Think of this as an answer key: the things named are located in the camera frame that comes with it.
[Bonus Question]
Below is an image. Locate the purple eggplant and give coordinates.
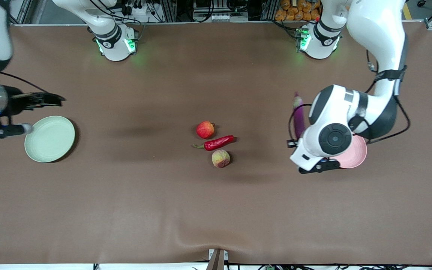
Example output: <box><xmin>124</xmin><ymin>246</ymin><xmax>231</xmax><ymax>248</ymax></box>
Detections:
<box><xmin>293</xmin><ymin>91</ymin><xmax>307</xmax><ymax>140</ymax></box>

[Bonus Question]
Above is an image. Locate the yellow pink peach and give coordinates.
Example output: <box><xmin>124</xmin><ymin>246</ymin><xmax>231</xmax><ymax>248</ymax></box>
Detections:
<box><xmin>211</xmin><ymin>149</ymin><xmax>231</xmax><ymax>168</ymax></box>

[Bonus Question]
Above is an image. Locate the red chili pepper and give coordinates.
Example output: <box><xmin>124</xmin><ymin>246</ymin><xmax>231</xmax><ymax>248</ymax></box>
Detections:
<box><xmin>193</xmin><ymin>135</ymin><xmax>235</xmax><ymax>151</ymax></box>

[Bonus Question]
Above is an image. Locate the red pomegranate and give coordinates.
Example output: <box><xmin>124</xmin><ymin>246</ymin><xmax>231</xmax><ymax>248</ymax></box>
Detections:
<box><xmin>196</xmin><ymin>121</ymin><xmax>215</xmax><ymax>139</ymax></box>

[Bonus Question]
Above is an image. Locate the light green plate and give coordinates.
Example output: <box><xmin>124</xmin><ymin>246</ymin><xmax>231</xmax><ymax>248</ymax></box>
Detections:
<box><xmin>24</xmin><ymin>115</ymin><xmax>76</xmax><ymax>163</ymax></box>

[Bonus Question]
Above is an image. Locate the pink plate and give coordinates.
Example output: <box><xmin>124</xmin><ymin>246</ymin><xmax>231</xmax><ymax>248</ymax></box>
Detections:
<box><xmin>333</xmin><ymin>134</ymin><xmax>368</xmax><ymax>169</ymax></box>

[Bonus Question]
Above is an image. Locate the brown table mat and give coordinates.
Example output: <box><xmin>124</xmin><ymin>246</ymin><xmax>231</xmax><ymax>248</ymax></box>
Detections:
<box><xmin>0</xmin><ymin>21</ymin><xmax>432</xmax><ymax>265</ymax></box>

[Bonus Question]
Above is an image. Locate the white power strip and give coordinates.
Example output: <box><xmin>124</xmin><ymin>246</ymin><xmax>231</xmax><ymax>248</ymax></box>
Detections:
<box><xmin>120</xmin><ymin>0</ymin><xmax>153</xmax><ymax>16</ymax></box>

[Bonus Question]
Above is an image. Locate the pile of orange toys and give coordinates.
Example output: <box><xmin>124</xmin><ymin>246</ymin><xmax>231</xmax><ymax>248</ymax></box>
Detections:
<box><xmin>274</xmin><ymin>0</ymin><xmax>321</xmax><ymax>21</ymax></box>

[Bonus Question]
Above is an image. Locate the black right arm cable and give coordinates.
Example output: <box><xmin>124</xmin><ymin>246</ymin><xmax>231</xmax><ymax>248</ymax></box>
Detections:
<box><xmin>0</xmin><ymin>72</ymin><xmax>50</xmax><ymax>93</ymax></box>

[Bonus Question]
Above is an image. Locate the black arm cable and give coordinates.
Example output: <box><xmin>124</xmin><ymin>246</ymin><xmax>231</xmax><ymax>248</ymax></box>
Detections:
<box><xmin>287</xmin><ymin>49</ymin><xmax>412</xmax><ymax>145</ymax></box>
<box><xmin>0</xmin><ymin>72</ymin><xmax>50</xmax><ymax>93</ymax></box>

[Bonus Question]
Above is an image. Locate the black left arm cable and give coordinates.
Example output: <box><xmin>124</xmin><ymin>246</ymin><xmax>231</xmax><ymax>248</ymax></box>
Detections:
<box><xmin>287</xmin><ymin>49</ymin><xmax>412</xmax><ymax>145</ymax></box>

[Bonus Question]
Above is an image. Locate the metal bracket at table edge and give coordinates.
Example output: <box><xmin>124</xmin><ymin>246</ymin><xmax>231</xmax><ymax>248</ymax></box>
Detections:
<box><xmin>207</xmin><ymin>249</ymin><xmax>229</xmax><ymax>270</ymax></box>

